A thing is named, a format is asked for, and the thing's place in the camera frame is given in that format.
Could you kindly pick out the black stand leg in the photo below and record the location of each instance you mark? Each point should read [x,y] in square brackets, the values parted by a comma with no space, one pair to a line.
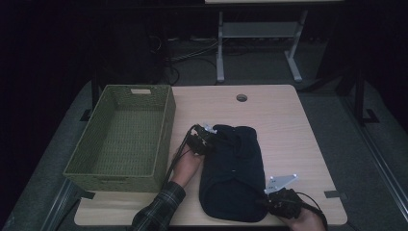
[94,93]

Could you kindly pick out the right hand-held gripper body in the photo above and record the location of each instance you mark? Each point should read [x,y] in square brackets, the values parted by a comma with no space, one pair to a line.
[285,202]

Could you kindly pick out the person's left hand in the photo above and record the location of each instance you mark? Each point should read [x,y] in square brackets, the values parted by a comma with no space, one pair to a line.
[186,166]

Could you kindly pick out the black metal stand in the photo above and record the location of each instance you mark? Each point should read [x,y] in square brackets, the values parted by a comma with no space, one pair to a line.
[360,96]

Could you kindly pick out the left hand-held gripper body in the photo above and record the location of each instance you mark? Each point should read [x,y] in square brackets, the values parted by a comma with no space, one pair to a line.
[200,141]

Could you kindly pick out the green woven basket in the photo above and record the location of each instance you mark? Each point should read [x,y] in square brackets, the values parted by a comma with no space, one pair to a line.
[128,138]

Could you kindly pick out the dark navy garment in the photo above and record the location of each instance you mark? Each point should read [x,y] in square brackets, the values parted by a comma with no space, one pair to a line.
[232,173]

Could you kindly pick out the white metal desk frame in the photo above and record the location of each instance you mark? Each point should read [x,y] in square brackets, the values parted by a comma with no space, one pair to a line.
[256,30]

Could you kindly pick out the person's right hand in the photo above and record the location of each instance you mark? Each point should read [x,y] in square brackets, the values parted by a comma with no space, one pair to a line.
[306,223]

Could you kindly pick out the grey tape strip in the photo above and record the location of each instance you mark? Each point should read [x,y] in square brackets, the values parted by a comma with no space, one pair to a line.
[333,194]

